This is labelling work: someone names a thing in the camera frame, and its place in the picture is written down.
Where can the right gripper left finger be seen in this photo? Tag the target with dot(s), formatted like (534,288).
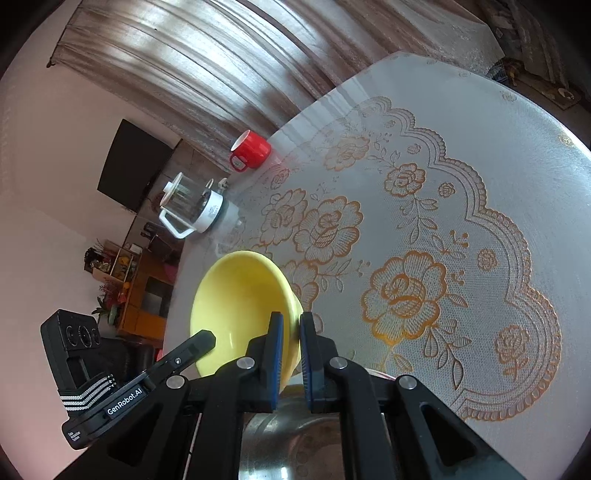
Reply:
(161,425)

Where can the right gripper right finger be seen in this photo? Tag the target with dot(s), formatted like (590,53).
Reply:
(392,429)

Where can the yellow plastic bowl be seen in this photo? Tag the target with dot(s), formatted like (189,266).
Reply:
(235,300)

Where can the black leather sofa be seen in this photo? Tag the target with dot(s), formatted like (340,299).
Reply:
(125,359)

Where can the stainless steel bowl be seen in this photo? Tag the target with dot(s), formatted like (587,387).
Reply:
(294,443)

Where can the orange wooden cabinet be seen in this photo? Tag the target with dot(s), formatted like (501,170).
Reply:
(135,289)

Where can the white glass electric kettle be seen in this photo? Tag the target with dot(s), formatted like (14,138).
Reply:
(188,207)

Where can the lace floral tablecloth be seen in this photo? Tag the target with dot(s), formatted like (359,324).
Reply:
(436,223)

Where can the red mug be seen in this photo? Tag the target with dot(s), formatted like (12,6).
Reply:
(249,151)

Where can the sheer beige curtain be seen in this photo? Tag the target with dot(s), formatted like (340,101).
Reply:
(209,70)

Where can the black wall television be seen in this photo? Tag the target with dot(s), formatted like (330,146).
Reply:
(134,161)

